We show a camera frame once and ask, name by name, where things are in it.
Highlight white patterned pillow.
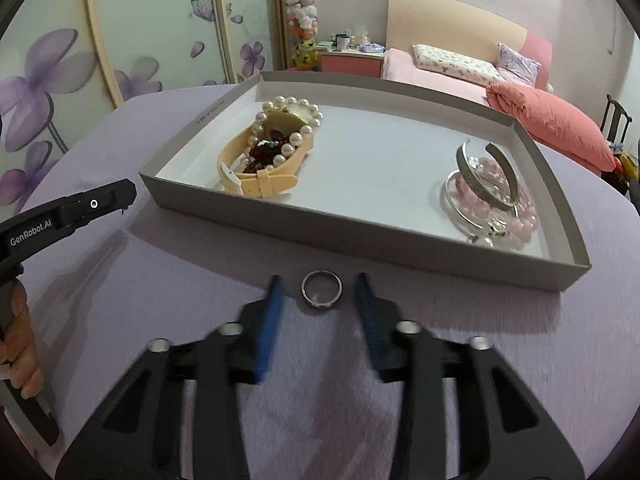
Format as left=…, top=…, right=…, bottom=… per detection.
left=412, top=44, right=503, bottom=86

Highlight dark wooden chair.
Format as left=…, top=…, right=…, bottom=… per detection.
left=600, top=94, right=634, bottom=144

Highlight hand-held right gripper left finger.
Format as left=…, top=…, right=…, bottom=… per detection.
left=55, top=275, right=287, bottom=480

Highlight silver ring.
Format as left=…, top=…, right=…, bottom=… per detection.
left=301, top=269, right=344, bottom=309

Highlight cream yellow wrist watch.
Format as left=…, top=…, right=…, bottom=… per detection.
left=216, top=101, right=321, bottom=200

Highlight wide silver cuff bracelet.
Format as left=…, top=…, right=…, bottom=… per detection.
left=456, top=139, right=522, bottom=211

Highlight dark red bead bracelet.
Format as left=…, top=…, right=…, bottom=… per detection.
left=247, top=132, right=287, bottom=167

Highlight pink white nightstand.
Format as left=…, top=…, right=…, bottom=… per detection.
left=317, top=40, right=387, bottom=79

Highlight thin silver bangle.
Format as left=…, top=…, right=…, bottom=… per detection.
left=442, top=170, right=506, bottom=242

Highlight grey cardboard box tray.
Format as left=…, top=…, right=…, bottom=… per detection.
left=138, top=70, right=592, bottom=293

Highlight floral sliding door wardrobe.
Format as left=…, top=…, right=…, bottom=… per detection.
left=0, top=0, right=286, bottom=213

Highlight pink bead bracelet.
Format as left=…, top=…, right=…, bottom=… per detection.
left=447, top=157, right=540, bottom=252

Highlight clear tube of plush toys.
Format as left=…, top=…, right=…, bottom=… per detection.
left=282, top=0, right=321, bottom=70

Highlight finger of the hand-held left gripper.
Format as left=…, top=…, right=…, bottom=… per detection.
left=55, top=178, right=138, bottom=239

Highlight white pearl bracelet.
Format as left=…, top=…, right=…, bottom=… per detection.
left=240, top=96, right=325, bottom=172

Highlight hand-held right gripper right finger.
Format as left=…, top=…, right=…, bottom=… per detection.
left=352, top=272, right=585, bottom=480

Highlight beige pink headboard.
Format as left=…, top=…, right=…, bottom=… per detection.
left=387, top=0, right=553, bottom=92

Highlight lilac pillow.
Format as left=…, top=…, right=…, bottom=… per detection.
left=496, top=42, right=543, bottom=87

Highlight purple tablecloth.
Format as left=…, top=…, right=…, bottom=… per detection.
left=20, top=80, right=640, bottom=480

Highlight coral duvet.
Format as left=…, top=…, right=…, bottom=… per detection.
left=486, top=82, right=618, bottom=177

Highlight person's left hand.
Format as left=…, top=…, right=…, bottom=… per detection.
left=0, top=279, right=44, bottom=402

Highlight bed with pink sheet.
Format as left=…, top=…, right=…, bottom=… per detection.
left=382, top=47, right=618, bottom=177

